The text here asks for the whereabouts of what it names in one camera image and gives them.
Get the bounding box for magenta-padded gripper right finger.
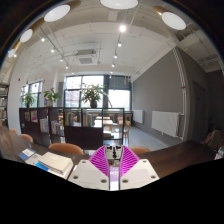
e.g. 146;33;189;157
118;145;160;191

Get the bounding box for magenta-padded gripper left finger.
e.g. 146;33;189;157
67;145;111;191

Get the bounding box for orange chairs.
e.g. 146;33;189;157
9;128;151;156

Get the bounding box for thick white book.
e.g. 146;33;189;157
37;151;74;174

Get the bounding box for dark low shelf unit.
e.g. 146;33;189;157
18;106;126;150

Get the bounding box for wooden tables and chairs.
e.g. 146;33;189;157
94;113;133;145

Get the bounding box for thin white booklet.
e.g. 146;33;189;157
24;152;43;166

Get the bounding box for small dark blue book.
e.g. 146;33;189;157
18;148;37;162

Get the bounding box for large potted plant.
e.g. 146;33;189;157
80;83;107;109

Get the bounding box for medium potted plant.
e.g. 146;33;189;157
43;87;62;108

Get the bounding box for dark grey door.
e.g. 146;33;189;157
191;81;208;143

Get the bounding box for large back window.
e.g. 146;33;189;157
64;74;132;111

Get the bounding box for small potted plant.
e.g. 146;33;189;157
20;91;36;109

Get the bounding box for side window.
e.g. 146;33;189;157
20;80;44;108

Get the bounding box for ceiling air conditioner unit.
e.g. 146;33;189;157
73;48;101;67

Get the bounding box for ceiling spotlights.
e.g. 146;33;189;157
39;24;128;79

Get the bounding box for large white wall radiator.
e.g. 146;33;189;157
150;110;181;139

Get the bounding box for small white wall radiator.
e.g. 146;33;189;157
132;109;145;125

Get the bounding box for white wall pipe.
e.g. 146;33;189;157
172;46;188;141

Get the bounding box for tall wall bookshelf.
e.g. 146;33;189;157
0;82;10;128

